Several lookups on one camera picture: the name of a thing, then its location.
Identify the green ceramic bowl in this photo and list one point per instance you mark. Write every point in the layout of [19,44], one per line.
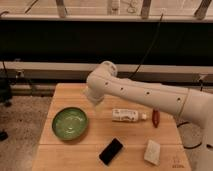
[69,123]

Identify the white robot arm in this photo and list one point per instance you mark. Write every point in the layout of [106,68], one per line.
[190,104]

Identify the white plastic bottle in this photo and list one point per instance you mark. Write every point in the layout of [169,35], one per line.
[127,115]

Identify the red sausage toy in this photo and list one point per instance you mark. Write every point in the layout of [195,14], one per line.
[155,118]

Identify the black smartphone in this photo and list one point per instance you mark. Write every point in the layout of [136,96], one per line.
[110,151]

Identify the white sponge block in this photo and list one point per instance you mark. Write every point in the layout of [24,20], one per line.
[152,153]

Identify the black object at left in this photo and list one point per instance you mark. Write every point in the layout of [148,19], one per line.
[5,93]

